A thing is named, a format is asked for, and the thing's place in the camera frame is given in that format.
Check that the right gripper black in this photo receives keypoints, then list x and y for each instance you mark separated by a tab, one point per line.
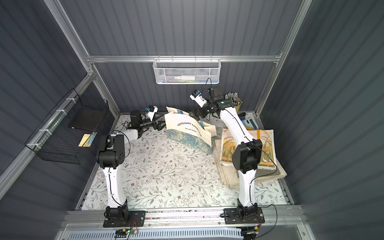
201	109

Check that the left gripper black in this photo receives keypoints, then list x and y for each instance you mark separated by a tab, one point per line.
155	123

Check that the cream tote bag black lettering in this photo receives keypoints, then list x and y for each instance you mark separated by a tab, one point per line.
181	127

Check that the white tote bag yellow handles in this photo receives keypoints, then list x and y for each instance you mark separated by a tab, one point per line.
228	147

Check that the cream canvas bag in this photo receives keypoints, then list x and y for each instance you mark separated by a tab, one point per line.
230	176

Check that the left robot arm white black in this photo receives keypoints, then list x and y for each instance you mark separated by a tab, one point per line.
111	153

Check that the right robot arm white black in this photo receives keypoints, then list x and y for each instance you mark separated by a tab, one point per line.
247	154

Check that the yellow pen holder cup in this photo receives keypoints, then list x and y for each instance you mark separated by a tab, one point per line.
234	97

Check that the white bottle in basket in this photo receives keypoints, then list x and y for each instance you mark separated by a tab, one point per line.
185	78

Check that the light blue calculator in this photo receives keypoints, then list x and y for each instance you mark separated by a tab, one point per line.
250	124

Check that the floral table mat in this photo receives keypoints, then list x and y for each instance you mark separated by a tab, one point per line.
159	172

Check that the black notebook in basket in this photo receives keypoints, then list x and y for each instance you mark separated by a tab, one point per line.
86	119

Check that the yellow sticky note pad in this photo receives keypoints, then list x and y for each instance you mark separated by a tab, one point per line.
86	141

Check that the small green circuit board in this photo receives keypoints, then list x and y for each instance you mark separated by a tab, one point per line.
122	234

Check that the white wire mesh basket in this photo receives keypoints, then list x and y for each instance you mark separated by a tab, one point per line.
206	70

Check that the black wire wall basket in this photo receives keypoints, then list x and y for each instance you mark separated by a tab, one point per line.
56	142

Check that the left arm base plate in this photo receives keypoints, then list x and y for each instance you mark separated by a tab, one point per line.
118	218

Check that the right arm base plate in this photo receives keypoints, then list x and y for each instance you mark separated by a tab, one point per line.
232	216

